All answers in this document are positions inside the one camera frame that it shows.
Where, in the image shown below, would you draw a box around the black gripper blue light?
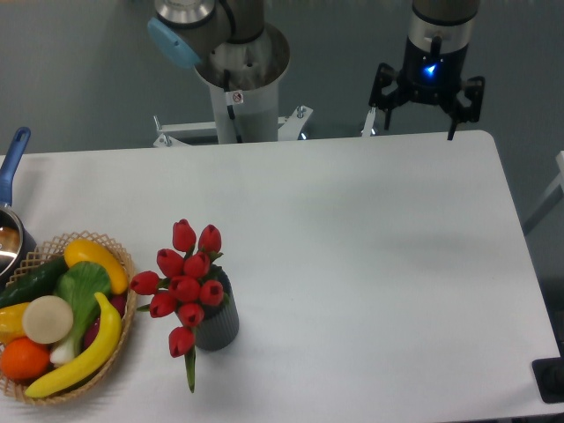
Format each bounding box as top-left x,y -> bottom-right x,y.
368,36 -> 486,141

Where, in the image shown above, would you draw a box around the red tulip bouquet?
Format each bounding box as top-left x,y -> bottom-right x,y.
130,219 -> 232,392

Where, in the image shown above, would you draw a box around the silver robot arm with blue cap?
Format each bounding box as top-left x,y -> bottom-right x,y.
147,1 -> 486,144

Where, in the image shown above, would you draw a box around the grey ribbed vase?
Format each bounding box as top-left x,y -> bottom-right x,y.
196,271 -> 240,352

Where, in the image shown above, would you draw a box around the black device at table edge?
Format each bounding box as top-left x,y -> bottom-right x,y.
531,357 -> 563,404

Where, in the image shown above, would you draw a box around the dark red vegetable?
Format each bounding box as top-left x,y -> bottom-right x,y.
82,293 -> 127,350

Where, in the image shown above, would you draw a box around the yellow lemon squash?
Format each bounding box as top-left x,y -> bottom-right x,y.
63,238 -> 129,295

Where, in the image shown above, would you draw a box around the green bok choy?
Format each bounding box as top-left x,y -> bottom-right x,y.
50,261 -> 111,367

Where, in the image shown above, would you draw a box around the yellow banana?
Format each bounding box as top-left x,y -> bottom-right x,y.
25,293 -> 122,399

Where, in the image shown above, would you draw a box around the woven wicker basket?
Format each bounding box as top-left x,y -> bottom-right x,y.
1,231 -> 137,405

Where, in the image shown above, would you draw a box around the dark green cucumber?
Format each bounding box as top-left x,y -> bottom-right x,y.
1,256 -> 68,308

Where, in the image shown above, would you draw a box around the beige round disc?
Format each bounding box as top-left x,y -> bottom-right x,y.
22,295 -> 74,345

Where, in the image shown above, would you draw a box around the yellow pepper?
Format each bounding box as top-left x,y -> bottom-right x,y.
0,302 -> 30,345

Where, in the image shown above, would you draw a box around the orange fruit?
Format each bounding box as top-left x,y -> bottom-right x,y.
1,338 -> 50,381

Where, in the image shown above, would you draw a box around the white frame at right edge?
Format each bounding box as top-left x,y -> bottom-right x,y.
522,151 -> 563,236

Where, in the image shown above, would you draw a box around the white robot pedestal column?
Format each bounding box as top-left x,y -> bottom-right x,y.
196,23 -> 290,144

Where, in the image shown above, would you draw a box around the white metal base frame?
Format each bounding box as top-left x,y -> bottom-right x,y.
152,105 -> 378,148

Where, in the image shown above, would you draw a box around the blue handled saucepan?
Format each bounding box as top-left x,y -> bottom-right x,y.
1,127 -> 36,290

